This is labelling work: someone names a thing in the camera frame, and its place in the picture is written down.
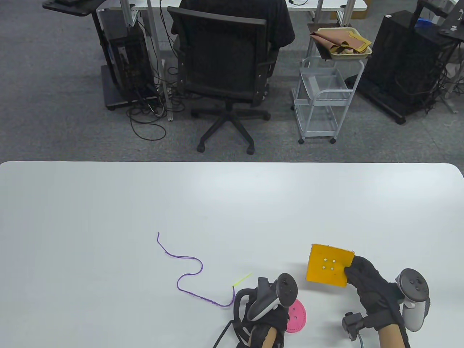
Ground person's right hand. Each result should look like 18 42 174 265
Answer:
343 256 405 331

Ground person's left hand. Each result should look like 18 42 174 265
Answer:
237 277 290 347

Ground pink felt button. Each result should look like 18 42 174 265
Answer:
285 299 307 333

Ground green plastic needle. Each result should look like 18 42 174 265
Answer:
232 273 253 289

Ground yellow felt square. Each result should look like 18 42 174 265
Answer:
306 244 355 289

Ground purple thread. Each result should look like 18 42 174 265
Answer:
157 232 236 308

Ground person's right forearm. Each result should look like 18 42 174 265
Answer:
377 323 409 348

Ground person's left forearm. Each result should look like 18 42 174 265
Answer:
258 324 277 348

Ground beige plastic tray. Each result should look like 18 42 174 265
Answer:
317 26 373 60

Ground black equipment cabinet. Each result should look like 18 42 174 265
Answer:
344 10 459 125

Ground brown cloth pieces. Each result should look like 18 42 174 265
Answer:
310 30 372 53

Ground black mesh office chair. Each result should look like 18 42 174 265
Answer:
167 5 279 155

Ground dark brown small table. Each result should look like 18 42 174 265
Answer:
307 23 343 59

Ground brown cardboard box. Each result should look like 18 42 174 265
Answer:
330 0 372 20

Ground black equipment rack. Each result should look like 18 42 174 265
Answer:
415 0 464 40

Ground white desk with metal legs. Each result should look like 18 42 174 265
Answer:
96 0 368 122

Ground black computer tower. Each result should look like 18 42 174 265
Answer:
108 25 156 98

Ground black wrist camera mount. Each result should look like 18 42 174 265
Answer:
342 312 365 341

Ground white wire trolley cart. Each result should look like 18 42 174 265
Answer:
292 56 365 145

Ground tangled black cables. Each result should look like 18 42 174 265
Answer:
431 47 464 115
126 65 185 141

